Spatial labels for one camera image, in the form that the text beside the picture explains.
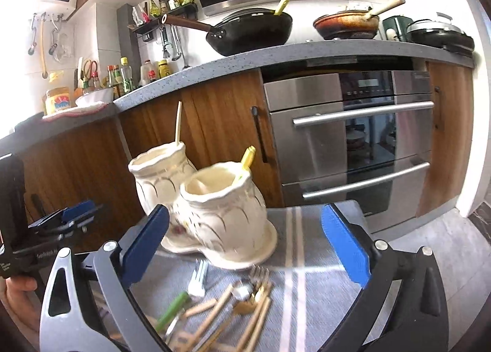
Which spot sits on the red-cap sauce bottle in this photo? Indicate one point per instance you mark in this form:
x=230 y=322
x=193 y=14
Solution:
x=113 y=81

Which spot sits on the stainless steel oven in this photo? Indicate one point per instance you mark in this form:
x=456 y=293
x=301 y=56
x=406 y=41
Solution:
x=307 y=145

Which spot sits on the hanging metal ladle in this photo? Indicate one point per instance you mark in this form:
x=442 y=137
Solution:
x=186 y=49

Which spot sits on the pile of gold cutlery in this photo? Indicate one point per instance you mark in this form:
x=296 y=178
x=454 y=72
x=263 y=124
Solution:
x=214 y=313

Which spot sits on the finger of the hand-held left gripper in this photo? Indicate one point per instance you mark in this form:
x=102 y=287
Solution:
x=48 y=219
x=78 y=211

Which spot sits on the small white fork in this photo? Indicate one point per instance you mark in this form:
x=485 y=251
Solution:
x=197 y=279

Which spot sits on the white plastic jug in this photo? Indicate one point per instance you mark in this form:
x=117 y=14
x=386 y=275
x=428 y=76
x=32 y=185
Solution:
x=145 y=74

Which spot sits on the white red-edged cloth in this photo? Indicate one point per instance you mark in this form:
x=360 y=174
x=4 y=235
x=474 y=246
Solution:
x=73 y=112

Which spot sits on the narrow wooden cabinet door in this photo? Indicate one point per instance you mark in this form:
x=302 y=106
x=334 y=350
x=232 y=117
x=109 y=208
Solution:
x=445 y=125

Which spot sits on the person's left hand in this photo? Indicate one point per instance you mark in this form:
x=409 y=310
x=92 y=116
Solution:
x=17 y=300

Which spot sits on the black wok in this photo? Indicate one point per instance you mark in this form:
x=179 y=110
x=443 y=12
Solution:
x=249 y=33

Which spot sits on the brown frying pan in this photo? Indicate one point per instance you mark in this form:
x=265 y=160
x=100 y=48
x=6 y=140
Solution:
x=345 y=26

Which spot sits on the cream chopstick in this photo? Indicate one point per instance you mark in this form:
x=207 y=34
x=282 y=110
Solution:
x=178 y=122

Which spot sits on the dark-lid spice jar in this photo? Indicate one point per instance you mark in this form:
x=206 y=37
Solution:
x=163 y=1

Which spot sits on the white bowl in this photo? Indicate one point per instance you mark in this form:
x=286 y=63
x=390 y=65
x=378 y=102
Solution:
x=94 y=98

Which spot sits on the black electric griddle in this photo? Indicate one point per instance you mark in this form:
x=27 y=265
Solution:
x=437 y=33

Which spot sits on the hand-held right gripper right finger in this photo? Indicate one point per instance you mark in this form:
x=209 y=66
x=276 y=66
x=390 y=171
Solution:
x=345 y=248

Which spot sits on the yellow-label bottle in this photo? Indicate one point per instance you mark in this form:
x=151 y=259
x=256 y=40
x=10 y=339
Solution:
x=163 y=69

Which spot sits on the yellow jar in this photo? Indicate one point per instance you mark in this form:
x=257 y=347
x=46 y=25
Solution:
x=57 y=100

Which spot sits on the dark green pot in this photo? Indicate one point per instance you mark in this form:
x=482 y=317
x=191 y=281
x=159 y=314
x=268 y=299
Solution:
x=395 y=28

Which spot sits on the grey striped tablecloth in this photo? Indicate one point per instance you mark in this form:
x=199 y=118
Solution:
x=299 y=260

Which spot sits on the yellow spatula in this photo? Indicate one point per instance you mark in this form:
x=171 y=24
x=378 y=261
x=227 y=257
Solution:
x=281 y=6

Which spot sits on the cream ceramic utensil holder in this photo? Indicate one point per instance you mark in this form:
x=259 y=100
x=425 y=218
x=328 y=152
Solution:
x=214 y=217

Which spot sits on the gold fork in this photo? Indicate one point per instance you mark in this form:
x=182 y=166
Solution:
x=261 y=277

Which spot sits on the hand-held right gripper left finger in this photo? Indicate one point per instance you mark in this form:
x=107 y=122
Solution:
x=145 y=240

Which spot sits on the hanging metal tongs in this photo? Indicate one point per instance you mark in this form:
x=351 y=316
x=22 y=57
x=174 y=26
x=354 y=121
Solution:
x=170 y=43

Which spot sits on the wooden base cabinet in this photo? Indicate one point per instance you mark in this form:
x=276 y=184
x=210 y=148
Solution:
x=222 y=118

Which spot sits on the silver flower spoon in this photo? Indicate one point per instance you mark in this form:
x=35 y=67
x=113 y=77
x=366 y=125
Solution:
x=241 y=290

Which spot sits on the black spice rack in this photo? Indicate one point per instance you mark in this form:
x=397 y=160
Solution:
x=153 y=28

